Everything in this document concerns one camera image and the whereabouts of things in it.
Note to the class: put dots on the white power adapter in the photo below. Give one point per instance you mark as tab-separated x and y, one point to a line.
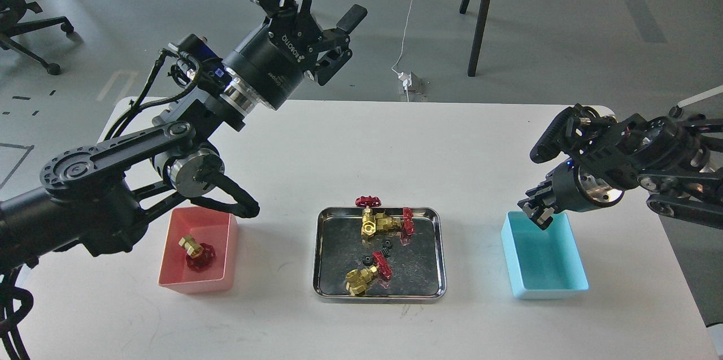
410	84

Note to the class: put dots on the brass valve red handle front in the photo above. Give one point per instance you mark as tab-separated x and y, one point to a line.
358	281

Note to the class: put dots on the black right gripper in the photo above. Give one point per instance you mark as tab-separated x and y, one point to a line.
567	187

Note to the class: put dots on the black stand leg right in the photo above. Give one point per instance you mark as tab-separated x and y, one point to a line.
483	9

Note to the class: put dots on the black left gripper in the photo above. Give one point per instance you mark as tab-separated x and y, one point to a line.
272	60

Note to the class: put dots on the pink plastic box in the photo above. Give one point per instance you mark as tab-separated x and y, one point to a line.
216	228

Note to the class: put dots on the brass valve red handle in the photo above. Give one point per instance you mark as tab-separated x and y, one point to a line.
404	226
198	255
358	281
369	222

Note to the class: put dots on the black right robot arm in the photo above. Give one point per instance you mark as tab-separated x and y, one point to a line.
669	157

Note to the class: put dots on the light blue plastic box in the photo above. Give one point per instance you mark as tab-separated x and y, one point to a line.
542	263

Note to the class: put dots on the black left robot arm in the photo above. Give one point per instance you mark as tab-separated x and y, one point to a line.
158	153

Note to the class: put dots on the stainless steel tray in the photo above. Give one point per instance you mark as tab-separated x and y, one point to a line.
418	268

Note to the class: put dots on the small black gear top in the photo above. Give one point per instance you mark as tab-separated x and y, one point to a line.
386	247

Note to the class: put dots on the brass valve upright red handle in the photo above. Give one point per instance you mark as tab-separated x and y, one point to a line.
369	222

